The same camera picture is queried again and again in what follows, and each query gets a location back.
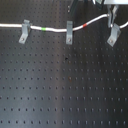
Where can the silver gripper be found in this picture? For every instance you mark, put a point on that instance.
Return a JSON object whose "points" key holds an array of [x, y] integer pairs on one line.
{"points": [[115, 9]]}

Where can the right grey cable clip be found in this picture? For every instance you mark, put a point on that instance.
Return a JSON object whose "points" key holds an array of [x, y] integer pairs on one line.
{"points": [[115, 33]]}

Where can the grey cable clip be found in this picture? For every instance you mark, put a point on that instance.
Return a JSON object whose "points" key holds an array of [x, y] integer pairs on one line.
{"points": [[69, 33], [115, 33], [26, 27]]}

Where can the middle grey cable clip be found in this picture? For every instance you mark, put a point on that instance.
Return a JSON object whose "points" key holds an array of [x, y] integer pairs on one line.
{"points": [[69, 33]]}

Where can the left grey cable clip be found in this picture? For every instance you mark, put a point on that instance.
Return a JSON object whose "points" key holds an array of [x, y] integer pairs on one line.
{"points": [[26, 27]]}

